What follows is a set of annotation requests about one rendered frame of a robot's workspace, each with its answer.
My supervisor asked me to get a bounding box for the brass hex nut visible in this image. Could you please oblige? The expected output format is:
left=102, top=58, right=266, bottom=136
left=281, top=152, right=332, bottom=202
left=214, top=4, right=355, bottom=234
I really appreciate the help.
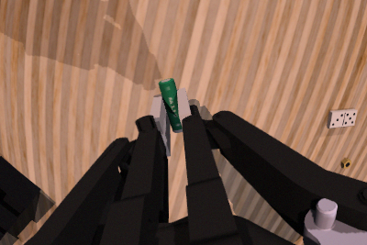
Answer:
left=340, top=158, right=351, bottom=169

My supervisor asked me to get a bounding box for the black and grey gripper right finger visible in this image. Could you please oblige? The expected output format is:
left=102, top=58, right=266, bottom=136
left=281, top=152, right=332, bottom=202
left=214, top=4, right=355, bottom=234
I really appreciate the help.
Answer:
left=177, top=88, right=367, bottom=245

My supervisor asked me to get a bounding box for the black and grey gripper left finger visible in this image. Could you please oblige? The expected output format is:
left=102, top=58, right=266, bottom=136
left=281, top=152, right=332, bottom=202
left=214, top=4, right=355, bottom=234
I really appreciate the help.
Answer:
left=23, top=94, right=171, bottom=245

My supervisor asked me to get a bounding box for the black three-compartment bin rack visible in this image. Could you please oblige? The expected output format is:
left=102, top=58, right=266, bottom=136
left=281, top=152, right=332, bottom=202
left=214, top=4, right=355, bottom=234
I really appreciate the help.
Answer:
left=0, top=156, right=40, bottom=240

